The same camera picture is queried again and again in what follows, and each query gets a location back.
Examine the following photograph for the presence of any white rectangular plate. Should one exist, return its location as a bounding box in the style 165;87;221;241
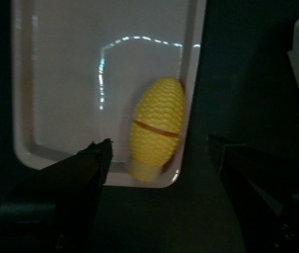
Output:
10;0;208;189

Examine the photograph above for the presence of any yellow toy corn cob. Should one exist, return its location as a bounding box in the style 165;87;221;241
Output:
125;76;186;183

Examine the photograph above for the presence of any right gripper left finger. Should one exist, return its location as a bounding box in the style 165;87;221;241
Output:
0;137;114;253

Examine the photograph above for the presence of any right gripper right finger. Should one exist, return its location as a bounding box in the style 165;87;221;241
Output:
205;133;299;253

